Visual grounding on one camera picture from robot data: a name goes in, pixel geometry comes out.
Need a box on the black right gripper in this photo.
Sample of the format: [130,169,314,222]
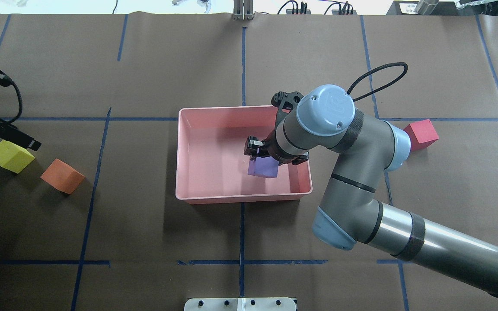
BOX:
[243,91,310,166]

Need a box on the purple foam block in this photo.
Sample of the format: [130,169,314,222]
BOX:
[247,157,279,178]

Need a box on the orange foam block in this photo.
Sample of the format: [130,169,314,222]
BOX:
[40,158,85,195]

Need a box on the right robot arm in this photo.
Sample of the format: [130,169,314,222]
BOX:
[245,84,498,299]

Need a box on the pink plastic bin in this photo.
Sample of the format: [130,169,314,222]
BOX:
[176,105,313,204]

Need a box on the yellow foam block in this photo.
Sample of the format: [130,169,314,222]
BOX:
[0,140,35,174]

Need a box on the red foam block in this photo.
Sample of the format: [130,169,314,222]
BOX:
[403,119,439,152]

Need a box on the metal cup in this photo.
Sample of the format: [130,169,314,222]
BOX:
[414,0,440,16]

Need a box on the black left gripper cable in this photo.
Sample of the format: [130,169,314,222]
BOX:
[0,73,24,126]

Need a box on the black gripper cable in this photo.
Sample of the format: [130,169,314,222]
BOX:
[0,73,24,126]
[346,62,409,103]

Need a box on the aluminium frame post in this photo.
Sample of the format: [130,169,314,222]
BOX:
[233,0,255,20]

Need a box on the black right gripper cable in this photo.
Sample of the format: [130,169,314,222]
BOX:
[346,62,409,103]

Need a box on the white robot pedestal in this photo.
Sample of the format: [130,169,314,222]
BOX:
[184,297,298,311]

